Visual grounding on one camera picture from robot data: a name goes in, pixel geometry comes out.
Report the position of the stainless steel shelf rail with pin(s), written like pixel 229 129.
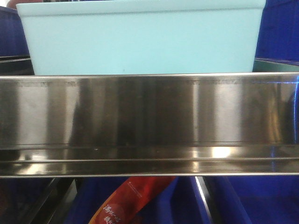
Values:
pixel 126 125

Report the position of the dark blue bin upper left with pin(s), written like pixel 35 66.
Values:
pixel 12 37

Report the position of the dark blue bin lower middle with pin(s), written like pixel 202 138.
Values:
pixel 179 203

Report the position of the dark blue bin upper right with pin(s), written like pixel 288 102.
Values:
pixel 279 31

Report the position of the dark blue bin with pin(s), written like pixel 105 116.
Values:
pixel 179 203
pixel 12 37
pixel 256 199
pixel 279 31

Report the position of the dark blue bin lower right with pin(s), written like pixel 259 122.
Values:
pixel 256 199

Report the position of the light blue plastic bin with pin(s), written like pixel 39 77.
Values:
pixel 125 37

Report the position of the red snack package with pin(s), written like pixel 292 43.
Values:
pixel 129 198

